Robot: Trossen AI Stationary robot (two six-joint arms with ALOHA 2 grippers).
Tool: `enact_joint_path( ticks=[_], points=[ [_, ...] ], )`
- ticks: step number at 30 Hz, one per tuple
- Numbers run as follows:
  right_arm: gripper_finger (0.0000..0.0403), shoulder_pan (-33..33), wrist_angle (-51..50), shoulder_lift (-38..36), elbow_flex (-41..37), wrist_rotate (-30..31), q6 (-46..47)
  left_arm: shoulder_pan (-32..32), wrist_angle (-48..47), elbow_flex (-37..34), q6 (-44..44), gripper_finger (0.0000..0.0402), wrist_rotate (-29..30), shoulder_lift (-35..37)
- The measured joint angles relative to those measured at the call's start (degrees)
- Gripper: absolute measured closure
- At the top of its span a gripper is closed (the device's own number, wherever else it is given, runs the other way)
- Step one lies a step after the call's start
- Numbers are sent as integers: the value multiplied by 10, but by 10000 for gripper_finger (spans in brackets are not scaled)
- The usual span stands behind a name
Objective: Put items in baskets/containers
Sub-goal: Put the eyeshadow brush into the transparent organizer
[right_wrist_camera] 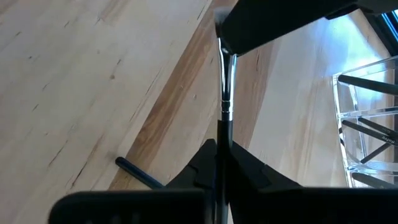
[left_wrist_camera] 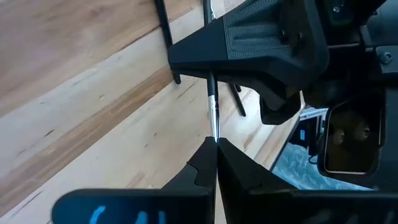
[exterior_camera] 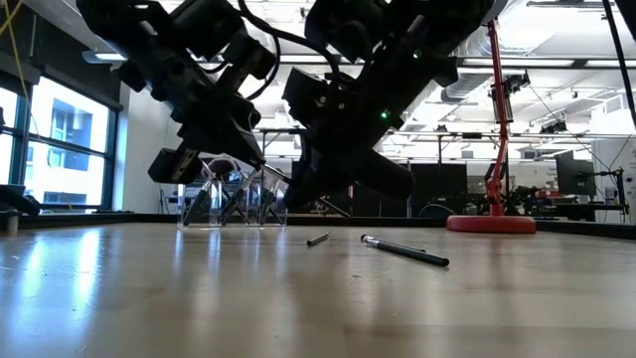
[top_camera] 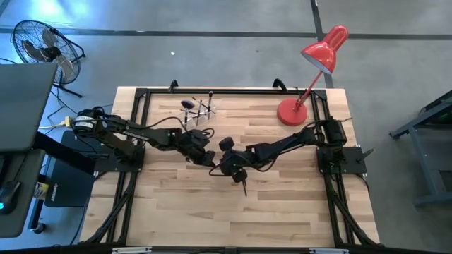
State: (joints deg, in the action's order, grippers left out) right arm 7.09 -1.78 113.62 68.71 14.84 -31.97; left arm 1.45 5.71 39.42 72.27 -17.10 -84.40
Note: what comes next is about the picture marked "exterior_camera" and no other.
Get silver air duct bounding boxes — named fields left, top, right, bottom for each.
left=439, top=74, right=493, bottom=103

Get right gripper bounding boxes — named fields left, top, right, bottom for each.
left=281, top=64, right=414, bottom=209

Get black aluminium table frame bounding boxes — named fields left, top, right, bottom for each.
left=0, top=211, right=636, bottom=240

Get medium black makeup brush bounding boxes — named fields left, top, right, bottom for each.
left=218, top=168, right=262, bottom=228

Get black office desk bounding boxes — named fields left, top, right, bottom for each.
left=536, top=201, right=632, bottom=224

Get black partition panels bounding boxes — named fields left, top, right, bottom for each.
left=290, top=159, right=469, bottom=218

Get large glass window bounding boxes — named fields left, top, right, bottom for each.
left=0, top=74, right=120, bottom=213

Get black brush long silver ferrule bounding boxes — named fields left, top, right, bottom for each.
left=305, top=231, right=332, bottom=248

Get fan-shaped makeup brush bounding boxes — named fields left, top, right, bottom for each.
left=203, top=157, right=235, bottom=226

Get slim black makeup brush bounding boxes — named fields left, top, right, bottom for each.
left=179, top=173, right=215, bottom=228

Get black computer monitor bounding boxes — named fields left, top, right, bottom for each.
left=555, top=150, right=597, bottom=199

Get long ceiling light bar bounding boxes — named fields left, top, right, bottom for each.
left=459, top=57, right=636, bottom=70

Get clear acrylic organizer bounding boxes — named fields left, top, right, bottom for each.
left=176, top=177, right=288, bottom=230

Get long black makeup brush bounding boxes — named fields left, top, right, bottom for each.
left=360, top=234, right=451, bottom=269

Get red desk lamp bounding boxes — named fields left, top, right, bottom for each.
left=445, top=18, right=538, bottom=236

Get long ceiling light strip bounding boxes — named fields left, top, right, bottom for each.
left=81, top=49, right=129, bottom=65

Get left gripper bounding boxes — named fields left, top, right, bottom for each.
left=147, top=30, right=277, bottom=185

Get slim brush silver ferrule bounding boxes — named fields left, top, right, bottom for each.
left=255, top=171, right=289, bottom=228

